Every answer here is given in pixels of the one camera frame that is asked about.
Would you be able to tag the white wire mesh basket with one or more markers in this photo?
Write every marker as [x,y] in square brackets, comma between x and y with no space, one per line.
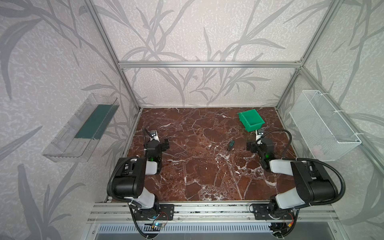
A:
[326,133]

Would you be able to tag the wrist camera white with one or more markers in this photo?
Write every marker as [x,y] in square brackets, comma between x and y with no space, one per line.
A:
[259,136]
[154,135]

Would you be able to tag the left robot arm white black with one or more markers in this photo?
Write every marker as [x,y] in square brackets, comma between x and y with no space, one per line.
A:
[127,183]

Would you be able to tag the aluminium frame crossbar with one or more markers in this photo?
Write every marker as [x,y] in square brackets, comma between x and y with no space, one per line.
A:
[207,64]

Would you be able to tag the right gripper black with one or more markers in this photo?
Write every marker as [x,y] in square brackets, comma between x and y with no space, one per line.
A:
[255,146]

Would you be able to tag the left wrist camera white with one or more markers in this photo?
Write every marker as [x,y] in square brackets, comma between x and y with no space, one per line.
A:
[154,135]

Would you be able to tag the clear plastic wall tray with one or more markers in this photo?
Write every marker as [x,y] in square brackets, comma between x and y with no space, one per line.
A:
[78,139]

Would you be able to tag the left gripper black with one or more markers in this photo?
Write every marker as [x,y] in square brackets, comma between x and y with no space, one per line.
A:
[151,143]

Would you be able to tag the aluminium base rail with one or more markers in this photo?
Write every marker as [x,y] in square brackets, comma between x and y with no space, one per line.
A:
[210,212]

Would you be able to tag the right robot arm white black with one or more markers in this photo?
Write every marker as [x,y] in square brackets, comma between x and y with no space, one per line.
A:
[316,183]

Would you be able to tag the green plastic bin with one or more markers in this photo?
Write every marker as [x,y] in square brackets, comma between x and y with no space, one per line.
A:
[251,120]

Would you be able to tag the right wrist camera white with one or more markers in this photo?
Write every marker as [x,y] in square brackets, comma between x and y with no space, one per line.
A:
[259,136]

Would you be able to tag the green black screwdriver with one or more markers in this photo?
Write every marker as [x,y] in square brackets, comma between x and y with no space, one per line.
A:
[230,145]

